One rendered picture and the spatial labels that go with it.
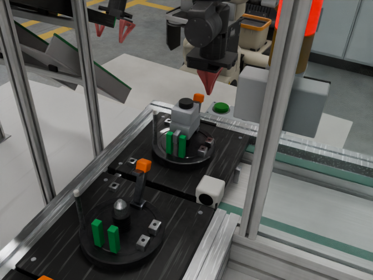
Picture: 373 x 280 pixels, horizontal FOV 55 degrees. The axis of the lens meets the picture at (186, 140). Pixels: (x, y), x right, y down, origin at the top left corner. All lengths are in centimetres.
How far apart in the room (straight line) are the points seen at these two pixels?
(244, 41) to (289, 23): 130
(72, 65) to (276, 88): 44
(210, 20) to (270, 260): 44
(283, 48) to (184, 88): 85
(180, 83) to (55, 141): 50
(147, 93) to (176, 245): 72
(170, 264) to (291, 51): 36
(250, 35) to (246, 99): 122
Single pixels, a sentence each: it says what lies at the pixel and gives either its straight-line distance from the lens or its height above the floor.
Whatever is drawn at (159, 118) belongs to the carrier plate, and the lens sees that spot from 90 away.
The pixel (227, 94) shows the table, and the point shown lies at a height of 86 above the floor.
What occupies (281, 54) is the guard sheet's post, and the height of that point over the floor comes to 129.
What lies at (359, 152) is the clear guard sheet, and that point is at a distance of 52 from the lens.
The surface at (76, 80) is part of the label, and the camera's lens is 79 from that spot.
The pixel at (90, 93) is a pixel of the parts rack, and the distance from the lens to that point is 78.
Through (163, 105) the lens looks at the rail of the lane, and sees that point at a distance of 97.
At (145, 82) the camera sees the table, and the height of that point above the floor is 86.
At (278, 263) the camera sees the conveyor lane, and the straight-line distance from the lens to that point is 68.
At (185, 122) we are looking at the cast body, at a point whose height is 106.
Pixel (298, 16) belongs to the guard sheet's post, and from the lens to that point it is 44.
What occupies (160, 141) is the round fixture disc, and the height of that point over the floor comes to 99.
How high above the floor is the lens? 146
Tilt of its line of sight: 36 degrees down
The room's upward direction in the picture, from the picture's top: 3 degrees clockwise
